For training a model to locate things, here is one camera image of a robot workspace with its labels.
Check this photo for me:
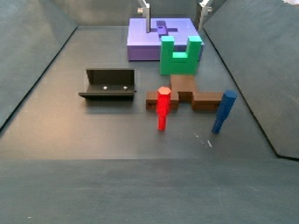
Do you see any black angle bracket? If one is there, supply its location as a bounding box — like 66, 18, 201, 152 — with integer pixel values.
79, 68, 136, 99

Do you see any blue hexagonal peg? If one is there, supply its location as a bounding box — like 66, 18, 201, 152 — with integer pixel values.
211, 90, 238, 134

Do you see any red hexagonal peg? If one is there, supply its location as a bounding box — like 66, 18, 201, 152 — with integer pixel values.
156, 87, 172, 131

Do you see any purple board with cross slot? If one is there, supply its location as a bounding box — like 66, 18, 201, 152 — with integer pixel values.
126, 18, 199, 61

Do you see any green U-shaped block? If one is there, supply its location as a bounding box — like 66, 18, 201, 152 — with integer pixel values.
160, 36, 202, 75

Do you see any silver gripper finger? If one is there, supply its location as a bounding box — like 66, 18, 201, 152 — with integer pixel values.
136, 0, 151, 33
199, 0, 213, 29

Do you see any brown T-shaped block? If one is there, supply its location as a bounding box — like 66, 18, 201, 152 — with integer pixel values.
144, 73, 225, 112

